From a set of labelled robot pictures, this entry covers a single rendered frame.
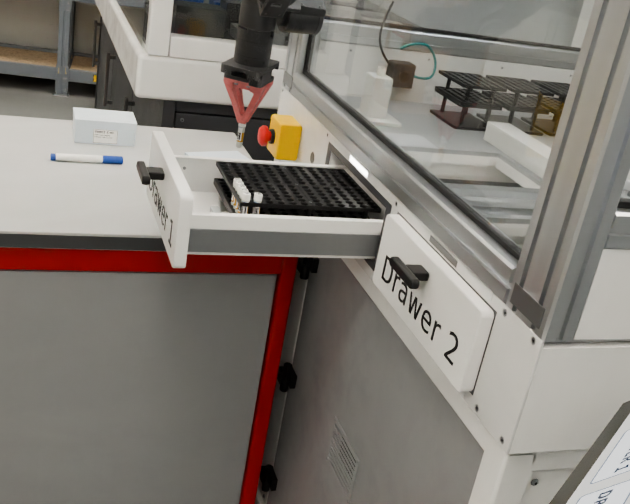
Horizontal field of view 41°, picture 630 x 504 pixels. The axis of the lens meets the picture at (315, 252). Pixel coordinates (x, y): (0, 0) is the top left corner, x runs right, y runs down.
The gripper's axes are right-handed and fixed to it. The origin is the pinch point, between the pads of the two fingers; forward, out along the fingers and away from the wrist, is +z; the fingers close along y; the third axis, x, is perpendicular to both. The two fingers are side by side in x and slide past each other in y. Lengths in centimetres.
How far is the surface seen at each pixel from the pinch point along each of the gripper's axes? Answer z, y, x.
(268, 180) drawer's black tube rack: 6.6, -7.0, -7.8
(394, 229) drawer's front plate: 4.1, -18.5, -29.9
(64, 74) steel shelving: 98, 293, 201
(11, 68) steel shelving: 98, 281, 226
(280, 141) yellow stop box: 9.9, 22.0, -1.0
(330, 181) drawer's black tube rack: 6.9, 0.3, -16.1
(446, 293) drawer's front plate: 4, -33, -39
